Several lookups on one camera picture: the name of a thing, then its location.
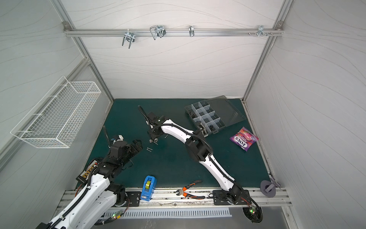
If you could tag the aluminium crossbar rail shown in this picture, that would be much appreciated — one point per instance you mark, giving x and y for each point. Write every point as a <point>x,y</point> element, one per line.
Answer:
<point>169,32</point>

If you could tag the pink Fox's candy bag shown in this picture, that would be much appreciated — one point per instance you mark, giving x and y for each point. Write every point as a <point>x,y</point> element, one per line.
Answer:
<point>244,139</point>

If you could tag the metal bracket right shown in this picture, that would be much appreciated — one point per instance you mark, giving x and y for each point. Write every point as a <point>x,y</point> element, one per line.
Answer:
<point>260,32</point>

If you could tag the clear compartment organizer box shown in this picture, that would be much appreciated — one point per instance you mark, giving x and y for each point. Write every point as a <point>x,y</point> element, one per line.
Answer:
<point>214,114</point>

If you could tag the metal U-bolt clamp left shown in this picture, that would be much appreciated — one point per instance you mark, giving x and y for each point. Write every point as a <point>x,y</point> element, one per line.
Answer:
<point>129,38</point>

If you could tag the metal U-bolt clamp middle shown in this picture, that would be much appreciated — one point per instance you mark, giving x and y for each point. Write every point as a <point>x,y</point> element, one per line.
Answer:
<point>157,31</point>

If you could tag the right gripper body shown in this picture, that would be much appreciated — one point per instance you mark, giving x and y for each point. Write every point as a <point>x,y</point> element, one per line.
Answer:
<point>151,123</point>

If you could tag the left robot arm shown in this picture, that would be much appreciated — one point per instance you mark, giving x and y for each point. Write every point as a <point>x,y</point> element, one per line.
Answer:
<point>99,193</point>

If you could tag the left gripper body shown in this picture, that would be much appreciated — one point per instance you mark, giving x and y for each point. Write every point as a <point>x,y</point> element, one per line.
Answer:
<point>130,151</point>

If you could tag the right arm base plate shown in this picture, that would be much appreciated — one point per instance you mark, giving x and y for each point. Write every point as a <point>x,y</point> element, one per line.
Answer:
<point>223,198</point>

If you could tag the metal hook clamp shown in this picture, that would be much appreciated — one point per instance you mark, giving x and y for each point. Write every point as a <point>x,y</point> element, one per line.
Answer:
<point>191,31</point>

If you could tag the screwdriver bit set case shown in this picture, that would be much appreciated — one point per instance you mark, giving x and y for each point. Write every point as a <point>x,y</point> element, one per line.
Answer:
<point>83,177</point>

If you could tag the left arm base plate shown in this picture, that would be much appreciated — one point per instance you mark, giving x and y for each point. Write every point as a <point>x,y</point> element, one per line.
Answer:
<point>130,199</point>

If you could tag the large silver hex bolt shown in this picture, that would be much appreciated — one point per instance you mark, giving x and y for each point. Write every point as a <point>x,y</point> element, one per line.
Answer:
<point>204,131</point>

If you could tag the metal u-bolt clamp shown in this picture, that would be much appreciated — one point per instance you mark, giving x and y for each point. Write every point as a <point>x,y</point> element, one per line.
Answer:
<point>157,31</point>
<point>129,38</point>

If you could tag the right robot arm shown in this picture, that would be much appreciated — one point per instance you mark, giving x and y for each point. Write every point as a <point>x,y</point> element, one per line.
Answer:
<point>200,151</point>

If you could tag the white wire basket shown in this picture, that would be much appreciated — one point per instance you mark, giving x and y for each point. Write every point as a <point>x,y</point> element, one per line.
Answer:
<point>56,119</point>

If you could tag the blue tape dispenser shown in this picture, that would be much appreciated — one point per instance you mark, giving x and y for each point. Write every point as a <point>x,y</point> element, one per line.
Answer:
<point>148,188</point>

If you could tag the grey tape spool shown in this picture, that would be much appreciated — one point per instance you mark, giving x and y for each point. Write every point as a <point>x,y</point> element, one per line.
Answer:
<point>268,188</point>

